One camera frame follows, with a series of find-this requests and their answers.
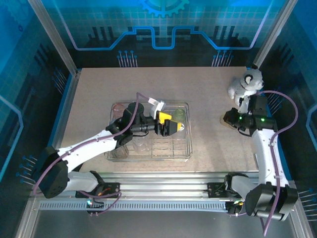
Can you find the grey white plush dog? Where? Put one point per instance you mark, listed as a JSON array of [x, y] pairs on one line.
[[247, 79]]

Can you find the clear plastic cup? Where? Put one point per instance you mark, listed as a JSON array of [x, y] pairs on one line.
[[141, 146]]

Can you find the aluminium side rail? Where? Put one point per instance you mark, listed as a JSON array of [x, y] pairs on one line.
[[68, 104]]

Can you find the aluminium frame post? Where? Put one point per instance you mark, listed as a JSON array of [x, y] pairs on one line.
[[54, 37], [275, 34]]

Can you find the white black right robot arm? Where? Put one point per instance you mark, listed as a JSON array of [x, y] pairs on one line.
[[265, 153]]

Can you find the aluminium frame rail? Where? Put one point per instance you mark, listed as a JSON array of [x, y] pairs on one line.
[[161, 183]]

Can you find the pink plastic cup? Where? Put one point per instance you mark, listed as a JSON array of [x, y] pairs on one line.
[[118, 111]]

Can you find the black connector block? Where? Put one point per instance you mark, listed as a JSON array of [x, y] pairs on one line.
[[95, 209], [232, 208]]

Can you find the smoke grey plastic cup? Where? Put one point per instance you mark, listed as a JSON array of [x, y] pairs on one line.
[[120, 153]]

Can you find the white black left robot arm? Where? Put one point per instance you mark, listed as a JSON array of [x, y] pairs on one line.
[[86, 148]]

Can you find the green plastic cup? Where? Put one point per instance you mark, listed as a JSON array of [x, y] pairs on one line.
[[179, 115]]

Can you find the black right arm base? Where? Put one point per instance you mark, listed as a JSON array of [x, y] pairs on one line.
[[214, 189]]

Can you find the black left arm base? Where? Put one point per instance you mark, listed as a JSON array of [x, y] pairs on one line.
[[111, 189]]

